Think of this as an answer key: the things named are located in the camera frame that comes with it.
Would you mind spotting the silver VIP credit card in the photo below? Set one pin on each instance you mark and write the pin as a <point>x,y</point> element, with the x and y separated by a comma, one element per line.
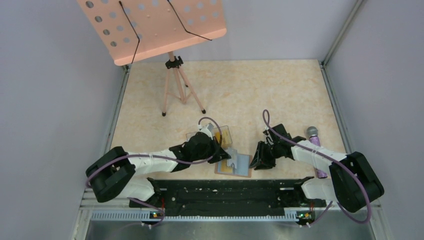
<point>234,157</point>

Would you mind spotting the pink music stand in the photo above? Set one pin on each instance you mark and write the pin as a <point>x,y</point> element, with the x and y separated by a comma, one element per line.
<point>135,30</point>

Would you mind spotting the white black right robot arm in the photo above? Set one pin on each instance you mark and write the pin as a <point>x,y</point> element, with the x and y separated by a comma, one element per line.
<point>351,181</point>

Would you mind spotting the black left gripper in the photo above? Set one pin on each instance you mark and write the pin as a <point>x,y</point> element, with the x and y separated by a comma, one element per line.
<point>222,155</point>

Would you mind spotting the purple glitter microphone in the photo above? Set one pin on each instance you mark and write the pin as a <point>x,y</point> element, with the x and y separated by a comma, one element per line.
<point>312,135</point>

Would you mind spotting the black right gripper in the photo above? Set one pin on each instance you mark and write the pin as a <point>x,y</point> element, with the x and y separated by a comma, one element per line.
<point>260,155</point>

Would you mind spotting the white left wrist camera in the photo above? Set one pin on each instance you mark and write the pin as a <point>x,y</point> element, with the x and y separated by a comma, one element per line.
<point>207,129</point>

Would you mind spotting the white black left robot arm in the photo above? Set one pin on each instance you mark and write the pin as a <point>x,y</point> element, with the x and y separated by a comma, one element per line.
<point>113,175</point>

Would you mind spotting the yellow credit card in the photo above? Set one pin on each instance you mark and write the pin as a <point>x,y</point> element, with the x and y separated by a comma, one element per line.
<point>224,137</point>
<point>223,168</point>

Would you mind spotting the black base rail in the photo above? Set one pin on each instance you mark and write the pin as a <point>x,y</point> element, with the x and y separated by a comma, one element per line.
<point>229,198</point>

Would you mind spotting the clear plastic card box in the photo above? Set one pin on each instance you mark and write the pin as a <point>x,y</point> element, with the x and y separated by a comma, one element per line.
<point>220,129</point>

